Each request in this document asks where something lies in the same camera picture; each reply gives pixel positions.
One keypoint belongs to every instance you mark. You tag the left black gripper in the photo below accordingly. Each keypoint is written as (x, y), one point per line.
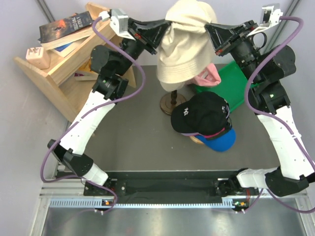
(149, 33)

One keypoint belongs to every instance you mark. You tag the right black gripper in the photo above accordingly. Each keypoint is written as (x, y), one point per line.
(221, 35)

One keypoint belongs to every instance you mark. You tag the beige bucket hat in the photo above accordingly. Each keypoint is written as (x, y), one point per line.
(185, 49)

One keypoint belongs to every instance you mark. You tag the black beige cap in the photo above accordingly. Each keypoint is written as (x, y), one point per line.
(206, 97)

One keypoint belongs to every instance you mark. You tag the lavender cap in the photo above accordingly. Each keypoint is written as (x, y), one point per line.
(201, 119)

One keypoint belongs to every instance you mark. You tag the magenta cap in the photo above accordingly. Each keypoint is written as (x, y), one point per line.
(195, 134)

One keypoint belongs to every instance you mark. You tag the blue cap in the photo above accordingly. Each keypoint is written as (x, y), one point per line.
(221, 144)

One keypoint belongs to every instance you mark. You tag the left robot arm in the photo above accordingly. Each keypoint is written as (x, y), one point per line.
(108, 90)

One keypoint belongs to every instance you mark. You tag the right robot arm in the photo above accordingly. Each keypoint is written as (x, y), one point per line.
(267, 98)

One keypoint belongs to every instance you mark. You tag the light pink cap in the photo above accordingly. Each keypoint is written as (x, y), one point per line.
(209, 77)

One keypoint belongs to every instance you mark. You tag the green plastic bin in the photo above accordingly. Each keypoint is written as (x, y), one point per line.
(232, 86)

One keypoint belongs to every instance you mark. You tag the cream mannequin head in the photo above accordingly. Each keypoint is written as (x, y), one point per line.
(172, 87)

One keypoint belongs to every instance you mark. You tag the dark wooden mannequin stand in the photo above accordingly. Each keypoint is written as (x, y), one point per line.
(170, 101)

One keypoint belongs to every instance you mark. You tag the orange purple paperback book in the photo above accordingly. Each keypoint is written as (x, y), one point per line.
(84, 72)

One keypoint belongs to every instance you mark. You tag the dark cover paperback book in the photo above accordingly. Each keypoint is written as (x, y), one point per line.
(66, 30)

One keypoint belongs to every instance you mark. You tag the blue cover book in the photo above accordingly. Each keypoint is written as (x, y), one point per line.
(66, 49)

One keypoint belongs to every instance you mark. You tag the wooden bookshelf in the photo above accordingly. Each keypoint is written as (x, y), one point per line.
(56, 82)

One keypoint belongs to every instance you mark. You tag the round wooden hat stand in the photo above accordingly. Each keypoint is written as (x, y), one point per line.
(196, 140)

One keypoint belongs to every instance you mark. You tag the pink power adapter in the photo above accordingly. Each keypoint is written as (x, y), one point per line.
(38, 57)

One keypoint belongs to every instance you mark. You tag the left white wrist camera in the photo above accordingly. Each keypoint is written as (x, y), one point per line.
(118, 22)

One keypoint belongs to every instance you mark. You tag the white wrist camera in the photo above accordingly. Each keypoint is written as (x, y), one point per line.
(270, 17)
(118, 22)

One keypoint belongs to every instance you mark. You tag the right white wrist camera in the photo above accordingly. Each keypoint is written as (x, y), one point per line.
(270, 17)

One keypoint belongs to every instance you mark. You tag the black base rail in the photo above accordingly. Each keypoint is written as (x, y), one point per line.
(166, 187)

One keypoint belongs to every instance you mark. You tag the grey cable duct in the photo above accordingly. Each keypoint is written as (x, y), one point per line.
(105, 203)

